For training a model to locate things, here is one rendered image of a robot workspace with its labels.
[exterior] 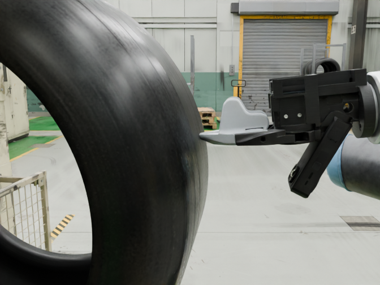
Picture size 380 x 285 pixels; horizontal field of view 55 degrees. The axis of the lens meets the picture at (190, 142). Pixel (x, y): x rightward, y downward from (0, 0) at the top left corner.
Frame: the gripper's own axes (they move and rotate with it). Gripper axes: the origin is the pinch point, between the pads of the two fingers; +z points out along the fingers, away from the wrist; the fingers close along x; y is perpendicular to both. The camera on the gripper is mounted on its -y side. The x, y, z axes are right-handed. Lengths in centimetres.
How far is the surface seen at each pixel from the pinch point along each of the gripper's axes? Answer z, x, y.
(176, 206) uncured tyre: 2.4, 14.2, -4.0
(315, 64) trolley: -144, -739, 13
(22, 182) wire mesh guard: 63, -47, -16
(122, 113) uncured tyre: 5.7, 16.4, 5.9
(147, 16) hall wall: 279, -1089, 222
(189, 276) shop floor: 44, -170, -118
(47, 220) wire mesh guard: 65, -59, -32
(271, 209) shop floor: -17, -302, -126
